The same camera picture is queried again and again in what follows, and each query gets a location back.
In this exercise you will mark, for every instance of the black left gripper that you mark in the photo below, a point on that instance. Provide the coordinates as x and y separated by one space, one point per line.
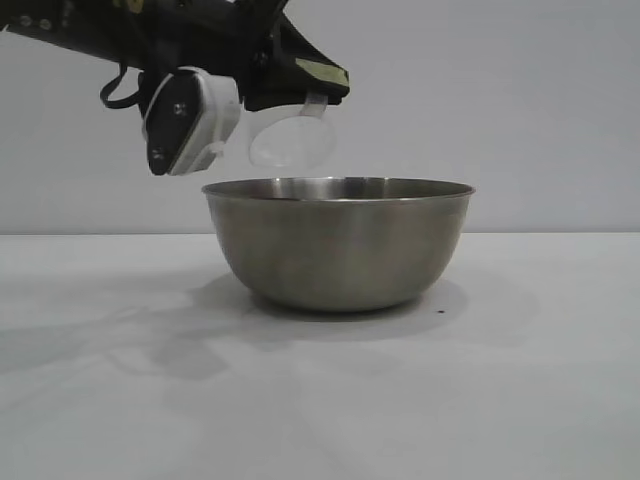
250 40

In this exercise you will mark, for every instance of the translucent plastic measuring cup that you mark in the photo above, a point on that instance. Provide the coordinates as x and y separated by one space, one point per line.
295 142

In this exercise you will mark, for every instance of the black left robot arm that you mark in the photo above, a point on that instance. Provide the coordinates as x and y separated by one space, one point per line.
75 25

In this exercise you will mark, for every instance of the stainless steel mixing bowl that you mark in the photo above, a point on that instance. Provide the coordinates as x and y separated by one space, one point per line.
340 245

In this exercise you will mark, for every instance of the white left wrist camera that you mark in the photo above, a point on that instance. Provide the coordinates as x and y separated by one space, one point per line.
215 115

